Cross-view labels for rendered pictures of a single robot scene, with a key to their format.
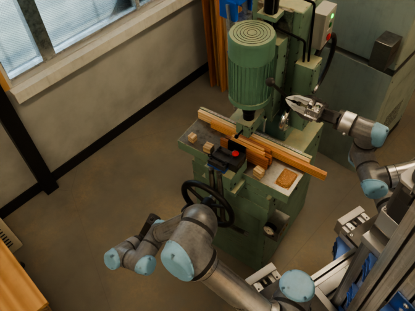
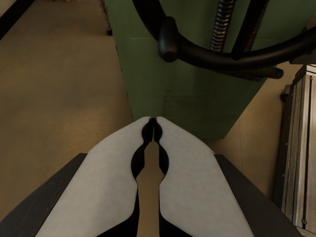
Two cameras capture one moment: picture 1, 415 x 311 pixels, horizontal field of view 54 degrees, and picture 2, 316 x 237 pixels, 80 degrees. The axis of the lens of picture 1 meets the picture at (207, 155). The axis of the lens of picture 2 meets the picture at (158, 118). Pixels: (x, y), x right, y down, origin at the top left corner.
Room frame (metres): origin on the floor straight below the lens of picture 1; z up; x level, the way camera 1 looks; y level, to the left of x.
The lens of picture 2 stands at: (0.89, 0.24, 0.89)
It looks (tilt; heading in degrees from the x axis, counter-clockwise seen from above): 60 degrees down; 322
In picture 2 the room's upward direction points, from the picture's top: straight up
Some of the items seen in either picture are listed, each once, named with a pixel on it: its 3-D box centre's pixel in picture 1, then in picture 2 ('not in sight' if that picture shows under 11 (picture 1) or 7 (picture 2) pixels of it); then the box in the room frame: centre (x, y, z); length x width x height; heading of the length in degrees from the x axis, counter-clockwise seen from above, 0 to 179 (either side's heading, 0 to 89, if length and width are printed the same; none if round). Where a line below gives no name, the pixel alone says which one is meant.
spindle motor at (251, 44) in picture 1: (250, 66); not in sight; (1.27, -0.19, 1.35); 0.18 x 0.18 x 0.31
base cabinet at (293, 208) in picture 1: (255, 190); (185, 42); (1.36, -0.27, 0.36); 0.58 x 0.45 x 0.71; 142
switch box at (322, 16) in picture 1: (322, 25); not in sight; (1.43, -0.50, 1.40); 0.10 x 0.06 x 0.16; 142
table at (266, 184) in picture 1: (236, 162); not in sight; (1.18, -0.13, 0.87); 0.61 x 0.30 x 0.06; 52
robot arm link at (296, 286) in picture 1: (294, 292); not in sight; (0.51, -0.26, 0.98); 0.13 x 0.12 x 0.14; 150
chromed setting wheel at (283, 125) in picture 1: (286, 118); not in sight; (1.29, -0.37, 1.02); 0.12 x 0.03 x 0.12; 142
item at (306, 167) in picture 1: (265, 148); not in sight; (1.21, -0.27, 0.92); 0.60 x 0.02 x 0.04; 52
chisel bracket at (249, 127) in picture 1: (251, 121); not in sight; (1.28, -0.21, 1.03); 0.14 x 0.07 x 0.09; 142
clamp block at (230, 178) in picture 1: (225, 168); not in sight; (1.11, -0.08, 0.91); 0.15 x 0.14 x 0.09; 52
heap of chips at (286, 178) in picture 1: (286, 178); not in sight; (1.04, -0.34, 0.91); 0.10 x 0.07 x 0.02; 142
